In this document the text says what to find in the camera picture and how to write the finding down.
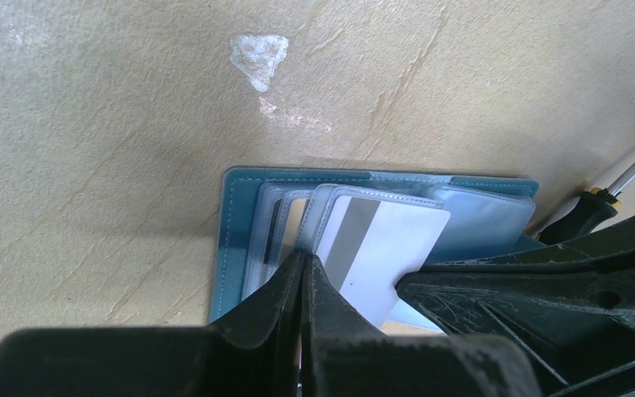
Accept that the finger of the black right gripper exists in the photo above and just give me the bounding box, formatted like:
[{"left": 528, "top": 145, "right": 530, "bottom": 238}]
[{"left": 396, "top": 216, "right": 635, "bottom": 396}]

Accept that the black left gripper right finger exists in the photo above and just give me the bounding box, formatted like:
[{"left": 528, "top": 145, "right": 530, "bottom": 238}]
[{"left": 301, "top": 254, "right": 542, "bottom": 396}]

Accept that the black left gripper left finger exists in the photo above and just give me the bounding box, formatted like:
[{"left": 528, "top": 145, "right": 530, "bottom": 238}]
[{"left": 0, "top": 253, "right": 304, "bottom": 396}]

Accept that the white credit card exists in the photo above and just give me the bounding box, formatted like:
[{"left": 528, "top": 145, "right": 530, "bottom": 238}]
[{"left": 315, "top": 194, "right": 450, "bottom": 328}]

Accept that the blue card holder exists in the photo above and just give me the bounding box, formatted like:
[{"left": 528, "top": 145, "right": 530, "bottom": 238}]
[{"left": 209, "top": 166, "right": 541, "bottom": 321}]

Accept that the yellow black handled screwdriver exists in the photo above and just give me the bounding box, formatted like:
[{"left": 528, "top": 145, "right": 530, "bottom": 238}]
[{"left": 537, "top": 162, "right": 635, "bottom": 245}]

